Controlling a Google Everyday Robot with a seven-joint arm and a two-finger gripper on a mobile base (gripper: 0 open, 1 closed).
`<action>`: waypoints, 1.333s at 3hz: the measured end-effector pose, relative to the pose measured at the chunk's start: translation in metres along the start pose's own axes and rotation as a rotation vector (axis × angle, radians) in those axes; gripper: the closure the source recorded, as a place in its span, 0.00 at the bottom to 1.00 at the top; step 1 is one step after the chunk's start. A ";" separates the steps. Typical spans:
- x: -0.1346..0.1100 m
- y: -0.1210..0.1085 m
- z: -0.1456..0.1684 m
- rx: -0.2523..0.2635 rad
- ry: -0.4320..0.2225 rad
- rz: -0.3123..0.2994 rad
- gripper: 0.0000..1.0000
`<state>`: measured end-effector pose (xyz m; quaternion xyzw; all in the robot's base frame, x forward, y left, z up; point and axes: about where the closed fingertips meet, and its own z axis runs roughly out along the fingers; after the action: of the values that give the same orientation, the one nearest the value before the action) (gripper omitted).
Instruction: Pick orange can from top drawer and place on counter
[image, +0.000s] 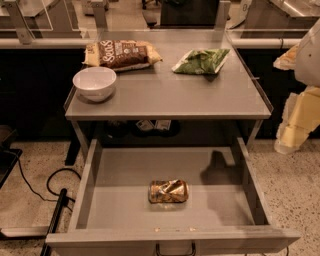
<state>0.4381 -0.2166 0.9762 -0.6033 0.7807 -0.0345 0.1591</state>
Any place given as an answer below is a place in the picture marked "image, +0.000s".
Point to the white ceramic bowl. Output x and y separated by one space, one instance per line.
95 83

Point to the brown and yellow snack bag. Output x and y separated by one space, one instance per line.
121 55

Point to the crushed orange soda can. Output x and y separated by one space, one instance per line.
168 191

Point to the green chip bag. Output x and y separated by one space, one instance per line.
201 62

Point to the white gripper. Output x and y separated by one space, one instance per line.
309 63

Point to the black metal floor bar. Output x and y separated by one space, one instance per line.
46 250

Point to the black drawer handle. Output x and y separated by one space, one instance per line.
175 251

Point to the grey counter cabinet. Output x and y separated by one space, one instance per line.
158 93

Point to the grey open top drawer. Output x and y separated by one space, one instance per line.
226 212

